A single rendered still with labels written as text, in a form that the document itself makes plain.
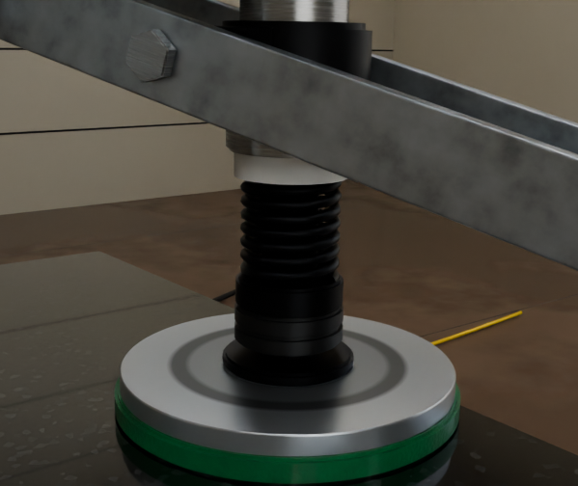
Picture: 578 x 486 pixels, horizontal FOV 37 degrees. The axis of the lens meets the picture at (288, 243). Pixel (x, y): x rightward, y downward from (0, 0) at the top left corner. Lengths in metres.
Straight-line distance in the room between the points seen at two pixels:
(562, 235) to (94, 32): 0.28
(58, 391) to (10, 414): 0.04
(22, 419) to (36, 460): 0.06
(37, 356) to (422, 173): 0.34
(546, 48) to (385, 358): 5.75
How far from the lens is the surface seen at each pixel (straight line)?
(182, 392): 0.52
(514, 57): 6.44
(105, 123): 5.83
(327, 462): 0.47
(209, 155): 6.24
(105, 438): 0.53
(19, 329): 0.73
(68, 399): 0.59
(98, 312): 0.76
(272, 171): 0.50
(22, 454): 0.53
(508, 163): 0.43
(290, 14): 0.50
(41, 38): 0.55
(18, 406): 0.59
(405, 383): 0.54
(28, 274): 0.89
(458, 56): 6.77
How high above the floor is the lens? 1.10
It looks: 13 degrees down
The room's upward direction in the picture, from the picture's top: 1 degrees clockwise
